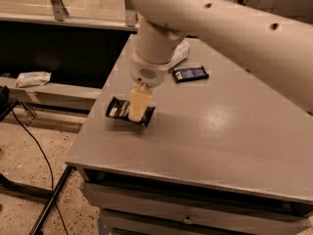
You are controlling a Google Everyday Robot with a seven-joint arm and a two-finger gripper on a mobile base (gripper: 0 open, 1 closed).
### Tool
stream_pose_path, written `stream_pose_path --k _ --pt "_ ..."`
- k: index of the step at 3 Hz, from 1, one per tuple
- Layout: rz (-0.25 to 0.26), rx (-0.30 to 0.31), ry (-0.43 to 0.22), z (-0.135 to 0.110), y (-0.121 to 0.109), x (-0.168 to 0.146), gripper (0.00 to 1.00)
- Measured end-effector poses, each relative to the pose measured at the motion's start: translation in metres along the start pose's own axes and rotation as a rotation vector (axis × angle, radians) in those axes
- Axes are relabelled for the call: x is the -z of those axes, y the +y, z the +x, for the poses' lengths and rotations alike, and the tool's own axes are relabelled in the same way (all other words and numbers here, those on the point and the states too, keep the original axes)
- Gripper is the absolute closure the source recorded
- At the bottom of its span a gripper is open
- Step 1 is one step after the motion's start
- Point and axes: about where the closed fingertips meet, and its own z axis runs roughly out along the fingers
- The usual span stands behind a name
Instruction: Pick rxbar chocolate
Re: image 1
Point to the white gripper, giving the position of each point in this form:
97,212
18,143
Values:
146,71

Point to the grey lower shelf beam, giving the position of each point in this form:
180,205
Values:
54,94

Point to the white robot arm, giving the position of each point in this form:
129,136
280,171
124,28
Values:
276,50

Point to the white wipes packet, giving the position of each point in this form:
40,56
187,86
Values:
35,78

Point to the clear plastic water bottle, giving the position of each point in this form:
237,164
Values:
181,53

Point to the black stand leg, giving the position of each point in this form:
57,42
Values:
36,229

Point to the grey desk drawer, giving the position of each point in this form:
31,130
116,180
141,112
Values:
158,214

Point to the grey metal bracket middle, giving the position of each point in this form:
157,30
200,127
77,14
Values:
130,13

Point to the blue snack bar wrapper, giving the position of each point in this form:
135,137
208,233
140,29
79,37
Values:
189,74

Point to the grey metal rail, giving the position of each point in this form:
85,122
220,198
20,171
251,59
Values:
69,21

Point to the grey metal bracket left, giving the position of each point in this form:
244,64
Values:
59,10

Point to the black rxbar chocolate bar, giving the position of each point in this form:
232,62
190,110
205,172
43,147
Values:
119,109

